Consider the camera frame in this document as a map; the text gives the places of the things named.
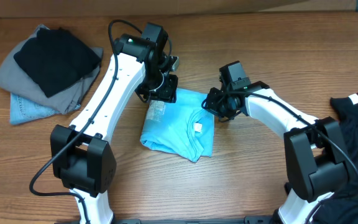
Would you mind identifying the light blue printed t-shirt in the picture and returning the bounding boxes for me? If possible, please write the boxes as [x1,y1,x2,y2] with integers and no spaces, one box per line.
[140,88,214,162]

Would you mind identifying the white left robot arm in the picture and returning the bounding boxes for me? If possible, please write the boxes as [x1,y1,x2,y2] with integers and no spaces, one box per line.
[50,23,178,223]

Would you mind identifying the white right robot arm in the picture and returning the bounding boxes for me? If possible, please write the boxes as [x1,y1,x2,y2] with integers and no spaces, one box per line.
[201,61,358,223]

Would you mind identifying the folded black garment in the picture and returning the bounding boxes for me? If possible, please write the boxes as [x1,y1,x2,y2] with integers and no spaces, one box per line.
[14,28,101,98]

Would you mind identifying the folded blue jeans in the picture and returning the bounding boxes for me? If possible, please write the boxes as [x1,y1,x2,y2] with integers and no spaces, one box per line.
[9,92,82,126]

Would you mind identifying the folded grey garment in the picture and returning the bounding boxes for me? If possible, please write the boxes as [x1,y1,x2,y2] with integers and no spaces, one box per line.
[0,24,103,114]

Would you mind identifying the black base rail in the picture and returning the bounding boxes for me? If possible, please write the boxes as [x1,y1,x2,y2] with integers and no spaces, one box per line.
[54,214,276,224]

